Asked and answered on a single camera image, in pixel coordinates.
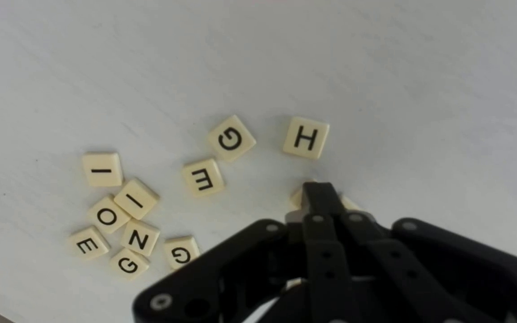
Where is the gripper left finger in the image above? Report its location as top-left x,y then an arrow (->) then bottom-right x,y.
132,181 -> 354,323

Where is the cream letter tile O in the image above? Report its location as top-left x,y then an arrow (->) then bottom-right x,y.
87,196 -> 131,235

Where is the cream letter tile G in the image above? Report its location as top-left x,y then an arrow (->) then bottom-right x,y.
207,115 -> 257,162
163,236 -> 201,271
109,248 -> 150,281

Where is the cream letter tile E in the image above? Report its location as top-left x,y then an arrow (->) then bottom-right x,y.
68,226 -> 110,261
182,158 -> 225,198

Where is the cream letter tile H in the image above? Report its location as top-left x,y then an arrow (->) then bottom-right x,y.
283,117 -> 330,160

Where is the cream letter tile N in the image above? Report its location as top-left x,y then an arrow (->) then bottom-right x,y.
120,219 -> 161,257

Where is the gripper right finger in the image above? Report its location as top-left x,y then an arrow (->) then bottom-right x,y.
329,182 -> 517,323

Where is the cream letter tile I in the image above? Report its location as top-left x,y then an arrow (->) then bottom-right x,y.
114,178 -> 160,220
82,152 -> 123,188

